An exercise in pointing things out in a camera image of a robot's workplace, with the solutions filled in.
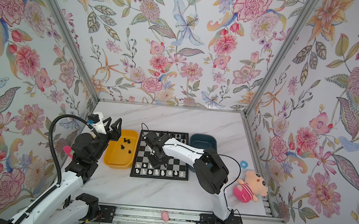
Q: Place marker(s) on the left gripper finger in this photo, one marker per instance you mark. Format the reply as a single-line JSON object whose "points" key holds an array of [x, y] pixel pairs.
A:
{"points": [[116, 131], [106, 125]]}

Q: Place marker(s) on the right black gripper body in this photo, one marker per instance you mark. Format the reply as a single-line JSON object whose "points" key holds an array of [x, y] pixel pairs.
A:
{"points": [[155, 161]]}

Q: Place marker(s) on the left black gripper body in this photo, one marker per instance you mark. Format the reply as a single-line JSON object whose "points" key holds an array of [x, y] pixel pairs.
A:
{"points": [[101, 143]]}

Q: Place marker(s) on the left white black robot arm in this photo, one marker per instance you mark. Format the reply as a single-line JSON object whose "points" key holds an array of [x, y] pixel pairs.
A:
{"points": [[68, 181]]}

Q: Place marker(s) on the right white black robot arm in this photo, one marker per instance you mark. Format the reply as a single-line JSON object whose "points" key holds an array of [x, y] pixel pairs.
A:
{"points": [[211, 171]]}

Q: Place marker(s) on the colourful plush toy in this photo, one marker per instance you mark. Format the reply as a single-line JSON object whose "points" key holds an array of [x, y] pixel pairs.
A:
{"points": [[68, 150]]}

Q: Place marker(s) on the black white chessboard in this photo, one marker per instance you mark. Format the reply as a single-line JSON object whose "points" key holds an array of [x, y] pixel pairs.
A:
{"points": [[146, 165]]}

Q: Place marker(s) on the yellow plastic tray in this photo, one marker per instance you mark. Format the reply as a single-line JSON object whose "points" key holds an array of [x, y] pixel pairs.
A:
{"points": [[121, 154]]}

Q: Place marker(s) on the dark teal plastic tray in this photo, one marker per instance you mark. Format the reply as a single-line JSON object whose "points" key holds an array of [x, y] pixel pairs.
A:
{"points": [[203, 141]]}

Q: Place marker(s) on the small pink toy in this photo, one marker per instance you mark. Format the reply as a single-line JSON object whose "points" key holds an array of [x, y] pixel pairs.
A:
{"points": [[165, 216]]}

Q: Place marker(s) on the pink striped plush doll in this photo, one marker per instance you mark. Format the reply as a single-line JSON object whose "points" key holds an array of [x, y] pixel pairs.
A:
{"points": [[251, 187]]}

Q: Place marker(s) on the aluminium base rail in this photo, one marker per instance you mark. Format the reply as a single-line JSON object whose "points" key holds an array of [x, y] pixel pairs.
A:
{"points": [[157, 219]]}

